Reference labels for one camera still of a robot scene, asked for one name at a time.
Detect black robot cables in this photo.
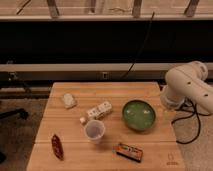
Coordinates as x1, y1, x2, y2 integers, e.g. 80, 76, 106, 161
170, 99, 212, 145

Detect white ceramic cup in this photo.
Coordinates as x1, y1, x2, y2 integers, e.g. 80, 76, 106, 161
84, 120, 106, 144

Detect black hanging cable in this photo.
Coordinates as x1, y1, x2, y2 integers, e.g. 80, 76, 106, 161
119, 11, 156, 81

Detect white power strip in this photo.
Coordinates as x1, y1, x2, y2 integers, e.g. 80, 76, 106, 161
87, 101, 112, 119

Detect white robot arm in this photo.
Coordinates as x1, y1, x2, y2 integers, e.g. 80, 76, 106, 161
160, 61, 213, 114

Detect clear wrapped white packet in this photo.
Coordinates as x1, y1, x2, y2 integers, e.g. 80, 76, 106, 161
62, 93, 77, 109

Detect orange black eraser box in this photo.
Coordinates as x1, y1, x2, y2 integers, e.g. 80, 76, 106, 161
115, 143, 143, 162

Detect small white cube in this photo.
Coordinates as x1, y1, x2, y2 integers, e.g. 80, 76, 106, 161
79, 117, 87, 125

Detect black chair base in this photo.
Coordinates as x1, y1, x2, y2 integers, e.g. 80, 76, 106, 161
0, 108, 29, 119

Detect green ceramic bowl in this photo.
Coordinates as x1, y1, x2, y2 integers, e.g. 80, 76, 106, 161
122, 100, 156, 131

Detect dark red snack packet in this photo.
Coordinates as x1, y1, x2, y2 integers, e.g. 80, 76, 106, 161
51, 134, 64, 161

